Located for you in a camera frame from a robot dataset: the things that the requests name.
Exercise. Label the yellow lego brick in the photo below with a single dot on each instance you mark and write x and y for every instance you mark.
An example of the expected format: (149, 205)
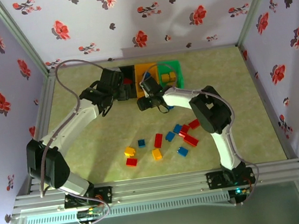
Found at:
(165, 78)
(130, 151)
(157, 154)
(172, 75)

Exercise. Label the long red lego brick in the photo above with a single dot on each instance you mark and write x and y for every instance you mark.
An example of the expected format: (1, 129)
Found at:
(158, 140)
(190, 140)

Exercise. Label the red square brick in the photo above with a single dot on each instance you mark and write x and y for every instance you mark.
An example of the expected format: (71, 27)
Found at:
(185, 129)

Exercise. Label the small dark blue lego brick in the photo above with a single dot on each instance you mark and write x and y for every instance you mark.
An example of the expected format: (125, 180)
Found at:
(142, 143)

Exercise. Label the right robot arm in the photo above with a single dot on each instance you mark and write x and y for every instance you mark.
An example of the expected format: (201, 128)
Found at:
(224, 146)

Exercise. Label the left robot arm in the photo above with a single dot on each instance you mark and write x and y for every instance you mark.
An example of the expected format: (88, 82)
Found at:
(66, 125)

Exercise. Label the yellow plastic bin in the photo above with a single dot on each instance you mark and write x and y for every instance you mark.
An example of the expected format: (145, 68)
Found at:
(140, 70)

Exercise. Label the black plastic bin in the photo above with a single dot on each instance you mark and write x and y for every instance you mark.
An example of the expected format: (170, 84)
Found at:
(131, 74)

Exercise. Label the green plastic bin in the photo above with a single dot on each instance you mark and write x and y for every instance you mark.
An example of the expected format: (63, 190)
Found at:
(178, 70)

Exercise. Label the green controller board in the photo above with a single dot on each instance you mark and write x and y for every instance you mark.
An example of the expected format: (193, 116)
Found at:
(241, 191)
(89, 214)

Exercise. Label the aluminium rear rail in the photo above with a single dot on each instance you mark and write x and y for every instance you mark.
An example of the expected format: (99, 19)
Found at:
(185, 50)

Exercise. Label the aluminium side rail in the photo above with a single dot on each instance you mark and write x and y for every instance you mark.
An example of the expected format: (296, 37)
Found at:
(45, 103)
(247, 60)

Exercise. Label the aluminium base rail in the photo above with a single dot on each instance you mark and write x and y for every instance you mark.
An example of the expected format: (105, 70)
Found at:
(158, 187)

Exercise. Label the aluminium corner post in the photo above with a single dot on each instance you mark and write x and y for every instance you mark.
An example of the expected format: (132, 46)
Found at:
(17, 32)
(255, 3)

